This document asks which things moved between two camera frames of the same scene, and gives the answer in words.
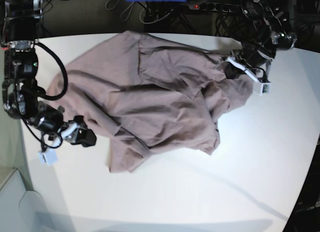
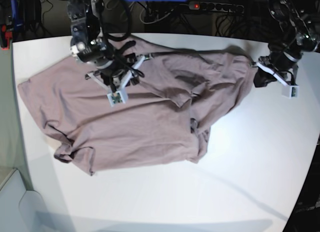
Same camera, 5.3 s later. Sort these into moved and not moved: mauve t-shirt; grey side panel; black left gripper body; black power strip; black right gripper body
Moved: black right gripper body; black left gripper body; mauve t-shirt
Not moved: black power strip; grey side panel
